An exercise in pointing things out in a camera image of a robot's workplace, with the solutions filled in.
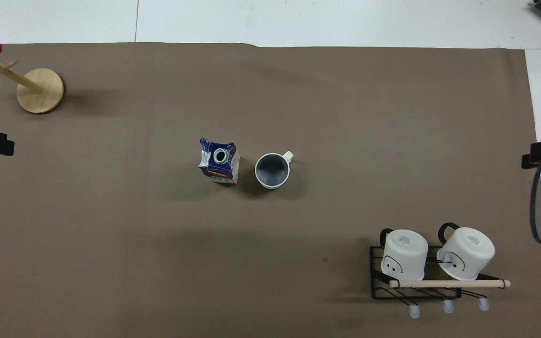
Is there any blue milk carton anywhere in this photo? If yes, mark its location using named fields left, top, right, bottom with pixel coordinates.
left=199, top=138, right=241, bottom=184

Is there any black wire rack wooden bar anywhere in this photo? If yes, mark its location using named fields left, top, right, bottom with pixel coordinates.
left=370, top=245, right=511, bottom=319

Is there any white mug black handle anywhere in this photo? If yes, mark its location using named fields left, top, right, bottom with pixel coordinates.
left=436, top=223, right=495, bottom=281
left=379, top=228, right=429, bottom=281

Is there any grey mug white rim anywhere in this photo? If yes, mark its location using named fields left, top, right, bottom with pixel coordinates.
left=255, top=150, right=295, bottom=190

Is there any wooden mug tree stand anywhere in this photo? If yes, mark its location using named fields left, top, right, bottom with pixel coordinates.
left=0, top=52, right=64, bottom=114

